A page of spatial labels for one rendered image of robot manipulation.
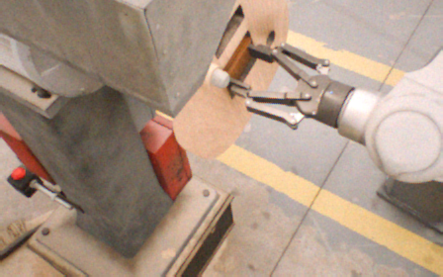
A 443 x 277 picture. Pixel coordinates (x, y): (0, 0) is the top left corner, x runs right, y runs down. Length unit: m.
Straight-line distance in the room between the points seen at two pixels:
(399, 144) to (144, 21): 0.33
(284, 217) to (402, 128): 1.39
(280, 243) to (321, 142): 0.48
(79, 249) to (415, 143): 1.29
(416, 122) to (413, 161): 0.04
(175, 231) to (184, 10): 1.26
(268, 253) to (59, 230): 0.74
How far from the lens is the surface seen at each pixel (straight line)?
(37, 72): 0.77
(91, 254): 1.68
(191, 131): 0.84
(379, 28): 2.58
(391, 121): 0.60
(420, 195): 1.91
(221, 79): 0.68
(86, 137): 1.16
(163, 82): 0.45
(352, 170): 2.07
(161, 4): 0.41
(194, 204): 1.67
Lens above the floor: 1.78
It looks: 54 degrees down
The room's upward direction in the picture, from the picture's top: 9 degrees counter-clockwise
